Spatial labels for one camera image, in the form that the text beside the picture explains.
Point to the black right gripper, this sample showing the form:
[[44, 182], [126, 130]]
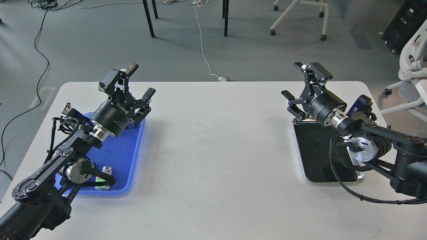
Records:
[[317, 101]]

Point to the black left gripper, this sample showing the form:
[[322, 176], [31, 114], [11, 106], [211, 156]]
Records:
[[121, 110]]

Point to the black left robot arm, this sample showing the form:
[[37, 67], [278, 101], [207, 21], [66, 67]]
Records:
[[43, 200]]

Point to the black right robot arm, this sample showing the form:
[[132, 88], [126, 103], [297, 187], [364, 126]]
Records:
[[399, 157]]

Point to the green white connector part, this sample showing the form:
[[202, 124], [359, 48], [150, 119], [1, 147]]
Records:
[[107, 170]]

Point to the silver metal tray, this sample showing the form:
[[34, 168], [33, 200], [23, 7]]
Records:
[[313, 142]]

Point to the blue plastic tray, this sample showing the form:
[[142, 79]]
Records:
[[121, 155]]

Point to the white office chair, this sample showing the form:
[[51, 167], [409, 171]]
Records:
[[412, 75]]

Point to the black cabinet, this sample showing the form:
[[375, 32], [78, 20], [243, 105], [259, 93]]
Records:
[[404, 25]]

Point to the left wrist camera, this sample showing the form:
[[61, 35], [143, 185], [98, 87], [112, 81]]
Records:
[[70, 116]]

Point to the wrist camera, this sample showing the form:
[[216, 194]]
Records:
[[362, 104], [70, 116]]

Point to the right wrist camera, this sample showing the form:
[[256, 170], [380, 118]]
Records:
[[362, 104]]

